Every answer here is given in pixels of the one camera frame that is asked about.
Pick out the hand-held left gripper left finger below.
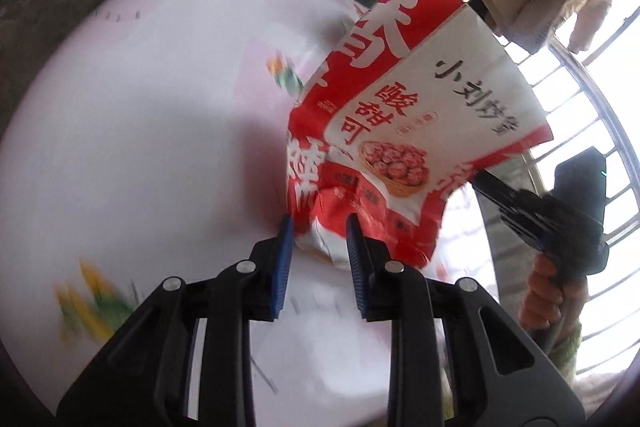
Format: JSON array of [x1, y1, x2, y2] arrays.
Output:
[[56, 214, 295, 427]]

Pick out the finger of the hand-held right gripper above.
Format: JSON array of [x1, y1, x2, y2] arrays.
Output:
[[472, 168, 526, 212]]

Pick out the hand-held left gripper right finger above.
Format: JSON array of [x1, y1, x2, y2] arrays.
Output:
[[346, 213, 587, 427]]

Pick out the red white snack bag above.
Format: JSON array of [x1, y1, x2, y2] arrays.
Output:
[[285, 0, 555, 275]]

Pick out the person's right forearm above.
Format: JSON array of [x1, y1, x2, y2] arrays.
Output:
[[545, 322, 583, 383]]

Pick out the person's right hand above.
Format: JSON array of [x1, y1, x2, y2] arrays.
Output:
[[519, 252, 588, 333]]

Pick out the metal balcony railing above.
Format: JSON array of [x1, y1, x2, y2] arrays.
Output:
[[492, 0, 640, 378]]

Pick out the white pink printed tablecloth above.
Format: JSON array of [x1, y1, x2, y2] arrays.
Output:
[[0, 0, 496, 427]]

